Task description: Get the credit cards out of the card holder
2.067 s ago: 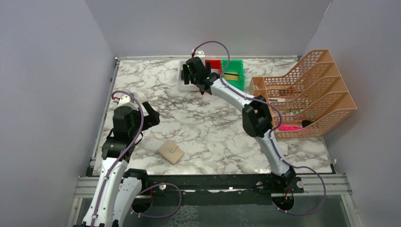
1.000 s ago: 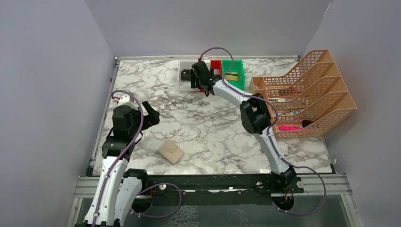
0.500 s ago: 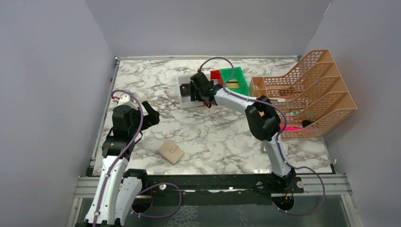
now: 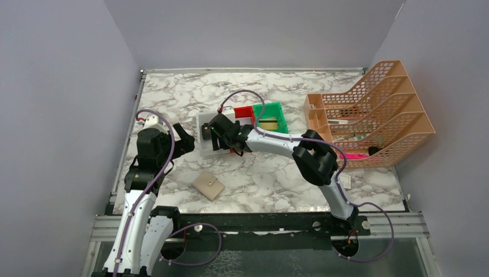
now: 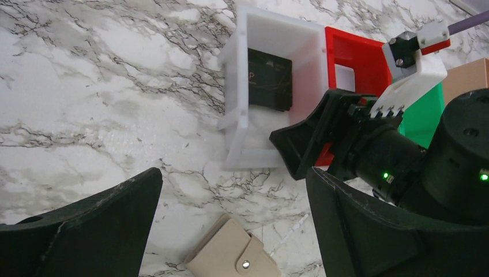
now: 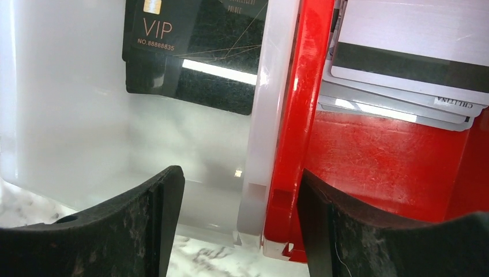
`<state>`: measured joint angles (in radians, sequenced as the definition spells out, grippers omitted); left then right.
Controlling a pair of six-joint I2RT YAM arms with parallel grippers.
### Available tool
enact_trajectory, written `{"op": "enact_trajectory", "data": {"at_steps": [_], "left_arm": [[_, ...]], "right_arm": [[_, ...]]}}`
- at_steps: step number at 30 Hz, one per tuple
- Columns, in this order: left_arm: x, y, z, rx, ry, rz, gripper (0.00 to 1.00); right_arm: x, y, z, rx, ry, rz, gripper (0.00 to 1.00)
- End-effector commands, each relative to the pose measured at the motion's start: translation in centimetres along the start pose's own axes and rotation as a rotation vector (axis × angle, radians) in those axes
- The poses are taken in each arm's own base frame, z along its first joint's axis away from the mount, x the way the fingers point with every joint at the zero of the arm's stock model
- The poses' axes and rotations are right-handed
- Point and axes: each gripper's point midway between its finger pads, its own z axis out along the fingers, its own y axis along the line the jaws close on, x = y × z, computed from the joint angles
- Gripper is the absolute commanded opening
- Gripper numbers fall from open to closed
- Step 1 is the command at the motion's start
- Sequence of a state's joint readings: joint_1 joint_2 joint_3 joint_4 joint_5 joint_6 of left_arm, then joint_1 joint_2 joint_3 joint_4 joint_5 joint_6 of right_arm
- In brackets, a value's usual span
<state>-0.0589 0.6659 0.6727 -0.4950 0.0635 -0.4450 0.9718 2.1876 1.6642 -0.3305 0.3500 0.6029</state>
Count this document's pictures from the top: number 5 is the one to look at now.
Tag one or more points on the green plastic bin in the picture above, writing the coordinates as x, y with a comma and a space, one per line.
421, 119

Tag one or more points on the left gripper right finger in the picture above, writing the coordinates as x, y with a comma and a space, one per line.
359, 235

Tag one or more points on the white plastic bin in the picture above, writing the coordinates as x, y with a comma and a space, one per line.
247, 127

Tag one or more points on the red plastic bin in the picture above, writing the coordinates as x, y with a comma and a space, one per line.
355, 63

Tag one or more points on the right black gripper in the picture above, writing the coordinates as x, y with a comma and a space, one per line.
330, 139

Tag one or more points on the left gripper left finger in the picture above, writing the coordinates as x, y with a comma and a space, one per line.
102, 235

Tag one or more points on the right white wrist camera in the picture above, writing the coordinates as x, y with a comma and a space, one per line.
415, 67

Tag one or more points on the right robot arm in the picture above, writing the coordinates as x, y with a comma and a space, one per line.
448, 180

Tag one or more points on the beige card holder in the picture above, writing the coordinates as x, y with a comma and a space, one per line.
228, 250

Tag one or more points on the orange mesh file organizer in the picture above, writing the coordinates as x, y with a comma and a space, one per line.
465, 78

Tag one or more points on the black credit card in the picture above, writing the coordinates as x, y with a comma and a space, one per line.
270, 80

